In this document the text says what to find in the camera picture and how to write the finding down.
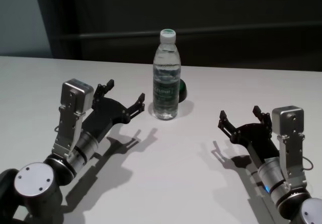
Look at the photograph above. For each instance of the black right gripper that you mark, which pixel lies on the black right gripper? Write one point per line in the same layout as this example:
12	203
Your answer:
256	141

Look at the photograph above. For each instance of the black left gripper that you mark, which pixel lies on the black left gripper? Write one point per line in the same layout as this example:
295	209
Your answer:
108	113

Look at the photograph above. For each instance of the clear water bottle green label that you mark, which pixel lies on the clear water bottle green label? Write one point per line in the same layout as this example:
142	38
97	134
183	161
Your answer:
166	83

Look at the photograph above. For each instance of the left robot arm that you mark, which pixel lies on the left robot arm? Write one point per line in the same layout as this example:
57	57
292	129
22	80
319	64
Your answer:
32	181

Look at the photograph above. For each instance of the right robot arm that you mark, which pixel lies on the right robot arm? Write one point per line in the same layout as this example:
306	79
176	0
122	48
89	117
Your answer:
273	176

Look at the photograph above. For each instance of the green black push button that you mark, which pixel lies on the green black push button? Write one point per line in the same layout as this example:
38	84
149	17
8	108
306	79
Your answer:
183	90

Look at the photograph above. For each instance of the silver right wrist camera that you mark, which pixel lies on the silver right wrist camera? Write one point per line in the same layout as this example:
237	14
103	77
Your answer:
289	123

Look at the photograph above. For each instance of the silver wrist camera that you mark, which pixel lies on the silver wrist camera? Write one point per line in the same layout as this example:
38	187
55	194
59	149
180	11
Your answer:
289	123
73	100

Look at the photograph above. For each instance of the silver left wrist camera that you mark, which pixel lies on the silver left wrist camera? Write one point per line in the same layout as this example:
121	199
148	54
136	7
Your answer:
73	100

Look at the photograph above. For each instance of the thin grey horizontal rail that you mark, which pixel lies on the thin grey horizontal rail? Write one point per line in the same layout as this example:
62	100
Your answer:
201	34

